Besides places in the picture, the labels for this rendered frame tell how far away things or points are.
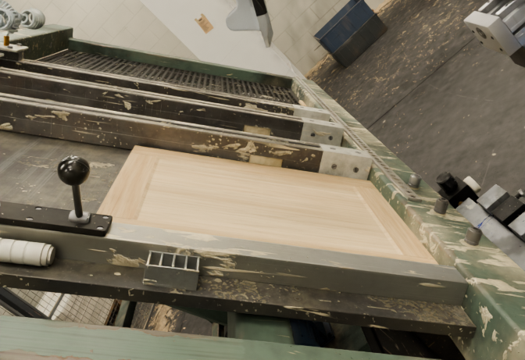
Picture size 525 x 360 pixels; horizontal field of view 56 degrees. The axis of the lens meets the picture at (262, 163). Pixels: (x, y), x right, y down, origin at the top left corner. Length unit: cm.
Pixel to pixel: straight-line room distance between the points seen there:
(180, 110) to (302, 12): 498
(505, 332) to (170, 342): 44
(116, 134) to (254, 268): 58
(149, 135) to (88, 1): 549
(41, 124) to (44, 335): 76
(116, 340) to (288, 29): 595
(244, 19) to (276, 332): 43
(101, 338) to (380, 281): 41
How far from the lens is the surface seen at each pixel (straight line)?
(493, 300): 77
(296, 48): 638
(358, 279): 75
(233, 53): 496
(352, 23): 537
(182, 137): 116
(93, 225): 71
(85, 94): 147
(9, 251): 71
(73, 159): 63
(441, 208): 103
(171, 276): 67
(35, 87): 151
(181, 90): 162
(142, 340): 51
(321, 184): 112
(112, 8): 653
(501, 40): 124
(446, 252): 88
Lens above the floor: 144
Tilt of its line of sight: 17 degrees down
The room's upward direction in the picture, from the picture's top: 46 degrees counter-clockwise
